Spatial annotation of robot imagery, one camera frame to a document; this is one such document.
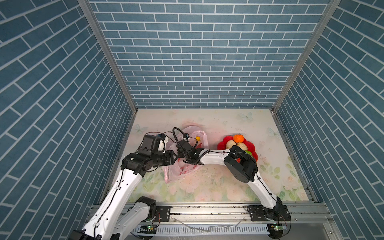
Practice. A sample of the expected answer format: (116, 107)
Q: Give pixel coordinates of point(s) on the aluminium corner post left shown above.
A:
(93, 22)

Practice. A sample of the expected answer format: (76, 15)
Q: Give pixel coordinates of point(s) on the aluminium corner post right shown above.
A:
(318, 30)

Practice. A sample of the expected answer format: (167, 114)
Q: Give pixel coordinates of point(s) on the pink plastic bag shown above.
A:
(181, 169)

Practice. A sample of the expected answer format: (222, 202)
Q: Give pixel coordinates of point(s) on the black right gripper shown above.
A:
(178, 151)

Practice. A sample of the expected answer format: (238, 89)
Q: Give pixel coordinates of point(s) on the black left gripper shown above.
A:
(170, 159)

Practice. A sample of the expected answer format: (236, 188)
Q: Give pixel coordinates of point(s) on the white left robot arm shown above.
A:
(104, 224)

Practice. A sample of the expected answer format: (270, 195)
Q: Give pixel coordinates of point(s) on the orange fake tangerine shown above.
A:
(238, 138)

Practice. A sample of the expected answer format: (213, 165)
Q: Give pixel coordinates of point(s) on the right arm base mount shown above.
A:
(260, 213)

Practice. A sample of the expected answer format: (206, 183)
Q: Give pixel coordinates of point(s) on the aluminium corner post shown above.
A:
(318, 30)
(93, 22)

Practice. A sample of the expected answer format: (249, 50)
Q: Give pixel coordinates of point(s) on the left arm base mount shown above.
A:
(156, 213)

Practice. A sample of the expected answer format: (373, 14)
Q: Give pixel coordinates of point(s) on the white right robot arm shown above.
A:
(242, 166)

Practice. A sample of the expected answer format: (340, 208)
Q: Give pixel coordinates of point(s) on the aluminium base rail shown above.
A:
(188, 220)

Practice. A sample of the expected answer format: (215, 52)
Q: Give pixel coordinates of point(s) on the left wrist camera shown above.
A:
(152, 145)

